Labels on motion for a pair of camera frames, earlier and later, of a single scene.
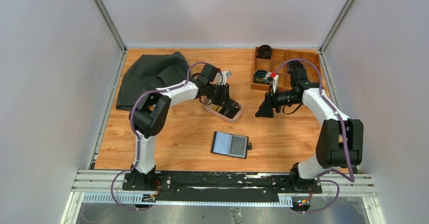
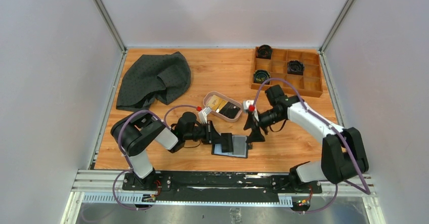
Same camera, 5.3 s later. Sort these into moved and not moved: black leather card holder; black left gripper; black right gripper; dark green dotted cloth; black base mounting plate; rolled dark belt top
Moved: black left gripper; black right gripper
Not moved: black base mounting plate; rolled dark belt top; black leather card holder; dark green dotted cloth
